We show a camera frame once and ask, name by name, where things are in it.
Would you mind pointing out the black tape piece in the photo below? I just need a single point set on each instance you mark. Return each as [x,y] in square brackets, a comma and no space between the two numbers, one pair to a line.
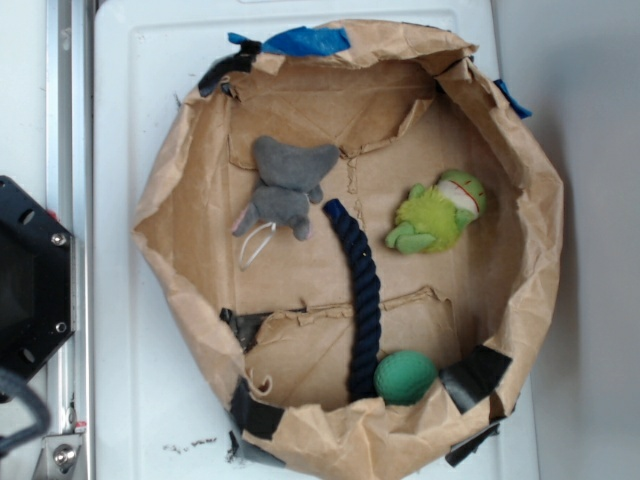
[256,418]
[241,61]
[475,377]

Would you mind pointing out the green plush animal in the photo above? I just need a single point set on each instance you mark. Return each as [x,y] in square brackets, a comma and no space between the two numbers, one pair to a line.
[432,219]

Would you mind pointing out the black tape piece lower left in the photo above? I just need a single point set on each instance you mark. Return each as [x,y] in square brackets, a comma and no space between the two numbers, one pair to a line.
[256,418]

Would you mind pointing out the black tape piece upper left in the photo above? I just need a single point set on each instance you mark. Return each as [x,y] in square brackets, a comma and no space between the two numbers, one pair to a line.
[241,61]

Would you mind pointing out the green rubber ball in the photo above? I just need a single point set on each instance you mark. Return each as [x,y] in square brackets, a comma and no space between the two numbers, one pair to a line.
[404,377]

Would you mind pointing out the blue tape piece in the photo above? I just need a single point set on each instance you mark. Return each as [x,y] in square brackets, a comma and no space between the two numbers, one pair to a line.
[520,110]
[304,41]

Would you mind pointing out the grey plush elephant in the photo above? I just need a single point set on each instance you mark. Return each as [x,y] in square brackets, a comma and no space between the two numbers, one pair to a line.
[289,182]

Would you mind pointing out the blue tape piece top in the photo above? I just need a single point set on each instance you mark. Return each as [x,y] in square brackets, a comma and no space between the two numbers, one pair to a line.
[304,41]

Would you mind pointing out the white plastic board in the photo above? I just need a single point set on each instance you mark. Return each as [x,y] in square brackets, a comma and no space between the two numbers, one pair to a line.
[156,415]

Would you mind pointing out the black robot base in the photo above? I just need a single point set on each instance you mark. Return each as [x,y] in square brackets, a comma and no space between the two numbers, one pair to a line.
[36,274]

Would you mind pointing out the blue tape piece right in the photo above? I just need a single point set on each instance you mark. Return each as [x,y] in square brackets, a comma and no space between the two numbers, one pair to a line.
[520,110]

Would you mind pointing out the brown paper bag tray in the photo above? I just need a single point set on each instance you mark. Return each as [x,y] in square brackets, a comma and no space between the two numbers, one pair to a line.
[404,104]

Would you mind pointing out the black tape piece lower right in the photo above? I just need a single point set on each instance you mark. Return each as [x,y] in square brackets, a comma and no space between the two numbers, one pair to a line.
[475,377]

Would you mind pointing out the aluminium rail frame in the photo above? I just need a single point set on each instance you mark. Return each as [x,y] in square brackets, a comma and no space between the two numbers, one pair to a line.
[69,194]

